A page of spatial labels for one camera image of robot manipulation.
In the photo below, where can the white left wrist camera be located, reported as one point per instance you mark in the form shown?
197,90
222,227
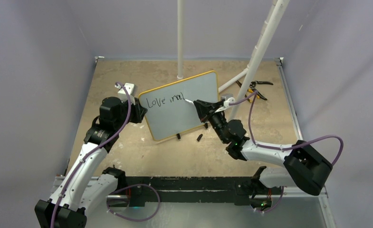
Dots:
130,89

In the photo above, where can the yellow-handled pliers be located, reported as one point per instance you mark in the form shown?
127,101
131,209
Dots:
259,94

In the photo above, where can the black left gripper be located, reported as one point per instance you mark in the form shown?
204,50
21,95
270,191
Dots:
138,111

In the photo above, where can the black-capped whiteboard marker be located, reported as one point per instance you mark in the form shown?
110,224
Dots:
189,101

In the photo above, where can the black marker cap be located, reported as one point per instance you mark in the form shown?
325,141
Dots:
199,137

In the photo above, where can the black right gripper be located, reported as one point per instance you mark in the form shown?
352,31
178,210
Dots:
206,109

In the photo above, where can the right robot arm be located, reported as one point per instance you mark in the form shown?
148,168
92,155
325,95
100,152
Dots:
305,166

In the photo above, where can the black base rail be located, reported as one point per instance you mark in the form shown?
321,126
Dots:
240,191

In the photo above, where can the white PVC pipe frame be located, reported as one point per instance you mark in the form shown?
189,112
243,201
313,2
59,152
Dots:
228,29

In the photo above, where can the yellow-framed whiteboard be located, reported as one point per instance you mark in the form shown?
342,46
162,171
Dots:
168,112

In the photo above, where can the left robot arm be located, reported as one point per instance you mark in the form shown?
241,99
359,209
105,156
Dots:
75,199

